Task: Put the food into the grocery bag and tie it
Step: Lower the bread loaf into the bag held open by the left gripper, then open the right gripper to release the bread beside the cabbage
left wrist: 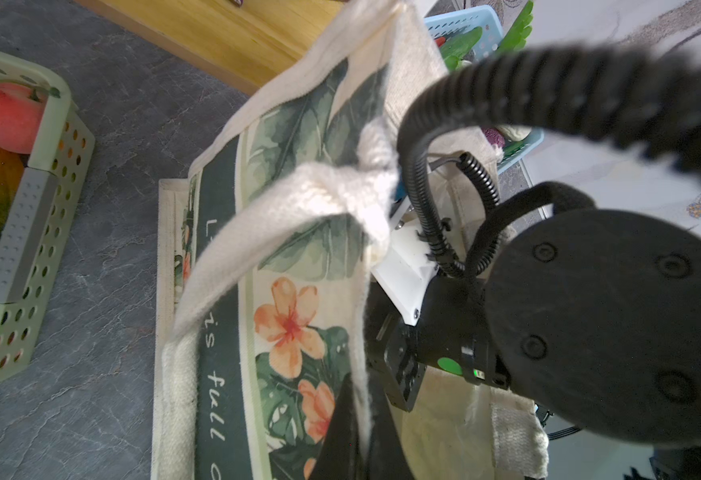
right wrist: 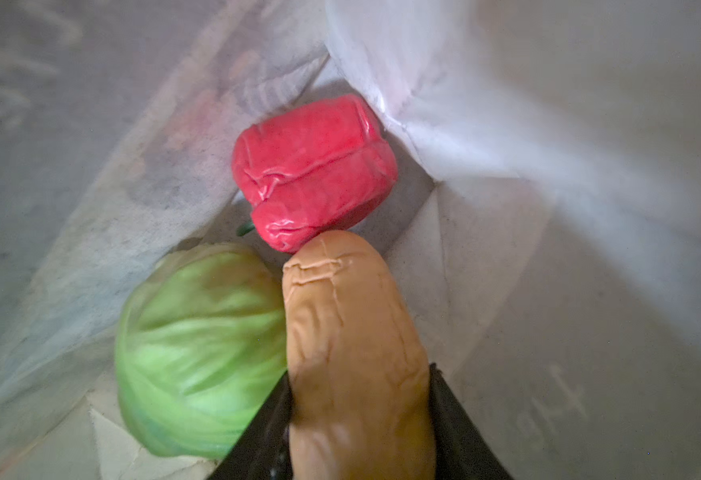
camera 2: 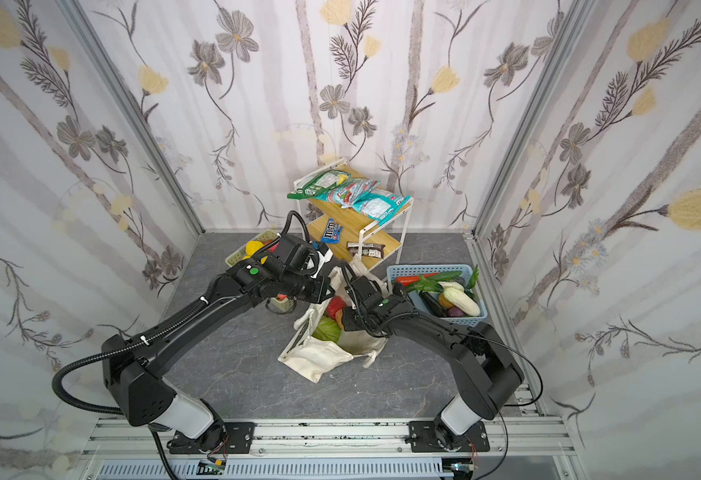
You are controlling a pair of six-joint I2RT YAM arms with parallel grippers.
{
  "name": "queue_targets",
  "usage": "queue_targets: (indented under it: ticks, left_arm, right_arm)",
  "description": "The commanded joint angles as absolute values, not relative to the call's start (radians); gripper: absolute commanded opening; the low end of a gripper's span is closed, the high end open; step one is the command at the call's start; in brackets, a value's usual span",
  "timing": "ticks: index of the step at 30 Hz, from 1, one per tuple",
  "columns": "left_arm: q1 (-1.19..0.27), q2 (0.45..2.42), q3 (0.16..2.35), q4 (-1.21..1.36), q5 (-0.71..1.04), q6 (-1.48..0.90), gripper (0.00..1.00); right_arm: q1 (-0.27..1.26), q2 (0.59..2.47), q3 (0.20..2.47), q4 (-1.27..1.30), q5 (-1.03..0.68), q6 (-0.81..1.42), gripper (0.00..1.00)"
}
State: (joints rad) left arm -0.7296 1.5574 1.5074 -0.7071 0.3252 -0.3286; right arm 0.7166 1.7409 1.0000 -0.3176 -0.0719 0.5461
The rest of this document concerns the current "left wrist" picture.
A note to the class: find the green leafy vegetable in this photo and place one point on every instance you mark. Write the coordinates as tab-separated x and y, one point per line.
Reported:
456	50

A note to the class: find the pale green perforated fruit basket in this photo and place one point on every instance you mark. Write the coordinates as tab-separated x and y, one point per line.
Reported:
33	240

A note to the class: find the light blue vegetable basket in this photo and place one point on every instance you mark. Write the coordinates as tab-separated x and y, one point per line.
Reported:
516	142

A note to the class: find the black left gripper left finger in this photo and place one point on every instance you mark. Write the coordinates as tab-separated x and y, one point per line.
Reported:
339	458

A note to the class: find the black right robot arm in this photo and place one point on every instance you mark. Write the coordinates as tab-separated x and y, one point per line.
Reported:
593	313

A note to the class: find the white shelf rack with wood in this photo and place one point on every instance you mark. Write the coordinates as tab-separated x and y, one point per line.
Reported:
245	46

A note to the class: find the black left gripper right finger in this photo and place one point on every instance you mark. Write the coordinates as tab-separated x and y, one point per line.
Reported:
386	459

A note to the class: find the cream canvas grocery bag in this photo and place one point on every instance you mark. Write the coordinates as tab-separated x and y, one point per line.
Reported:
288	215

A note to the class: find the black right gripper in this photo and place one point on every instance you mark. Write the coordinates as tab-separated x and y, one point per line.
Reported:
390	349

